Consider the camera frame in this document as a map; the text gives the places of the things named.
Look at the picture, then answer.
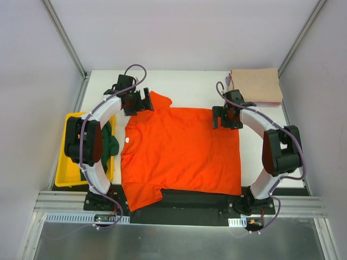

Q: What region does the white cable duct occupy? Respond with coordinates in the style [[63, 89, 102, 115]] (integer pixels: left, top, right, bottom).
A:
[[228, 217, 247, 228], [46, 213, 130, 225]]

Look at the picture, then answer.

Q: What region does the aluminium frame post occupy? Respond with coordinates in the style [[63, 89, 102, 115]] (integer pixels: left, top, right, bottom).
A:
[[278, 0, 329, 77], [41, 0, 88, 79]]

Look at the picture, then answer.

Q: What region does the right white cable duct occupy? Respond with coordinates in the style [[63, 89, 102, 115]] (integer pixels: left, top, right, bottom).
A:
[[228, 217, 247, 228]]

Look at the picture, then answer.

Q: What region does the right aluminium frame post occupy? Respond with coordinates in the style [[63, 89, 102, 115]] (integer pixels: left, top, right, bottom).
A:
[[278, 0, 329, 77]]

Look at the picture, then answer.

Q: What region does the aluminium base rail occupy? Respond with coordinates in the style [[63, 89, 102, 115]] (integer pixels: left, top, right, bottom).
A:
[[34, 191, 327, 218]]

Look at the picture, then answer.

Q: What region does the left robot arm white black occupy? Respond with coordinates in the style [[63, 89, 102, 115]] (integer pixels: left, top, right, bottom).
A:
[[64, 74, 154, 211]]

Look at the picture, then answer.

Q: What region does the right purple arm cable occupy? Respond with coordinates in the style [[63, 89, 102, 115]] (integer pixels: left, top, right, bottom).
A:
[[216, 81, 309, 236]]

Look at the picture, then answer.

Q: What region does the green t-shirt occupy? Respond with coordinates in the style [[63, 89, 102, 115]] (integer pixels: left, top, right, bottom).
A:
[[82, 120, 119, 174]]

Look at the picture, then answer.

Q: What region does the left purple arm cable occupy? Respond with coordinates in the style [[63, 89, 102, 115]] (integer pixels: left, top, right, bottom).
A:
[[78, 64, 149, 231]]

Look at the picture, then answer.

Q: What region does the left white cable duct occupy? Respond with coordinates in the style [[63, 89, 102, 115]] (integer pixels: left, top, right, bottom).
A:
[[46, 213, 130, 225]]

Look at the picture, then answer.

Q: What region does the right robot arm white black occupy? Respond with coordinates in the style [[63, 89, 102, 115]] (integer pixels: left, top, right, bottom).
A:
[[212, 90, 304, 216]]

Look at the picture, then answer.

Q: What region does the left aluminium frame post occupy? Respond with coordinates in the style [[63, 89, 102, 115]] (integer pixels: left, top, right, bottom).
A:
[[41, 0, 88, 79]]

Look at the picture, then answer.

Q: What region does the folded pink t-shirt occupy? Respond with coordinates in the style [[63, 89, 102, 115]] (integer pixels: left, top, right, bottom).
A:
[[255, 102, 282, 107]]

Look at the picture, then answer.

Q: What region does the orange t-shirt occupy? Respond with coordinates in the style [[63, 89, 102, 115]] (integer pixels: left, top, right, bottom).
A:
[[121, 92, 241, 211]]

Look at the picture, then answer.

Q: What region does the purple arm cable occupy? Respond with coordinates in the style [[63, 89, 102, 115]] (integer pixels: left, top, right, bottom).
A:
[[78, 64, 149, 231], [216, 81, 309, 236]]

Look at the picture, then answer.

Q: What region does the folded tan t-shirt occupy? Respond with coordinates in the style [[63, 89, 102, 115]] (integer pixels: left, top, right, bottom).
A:
[[231, 68, 283, 103]]

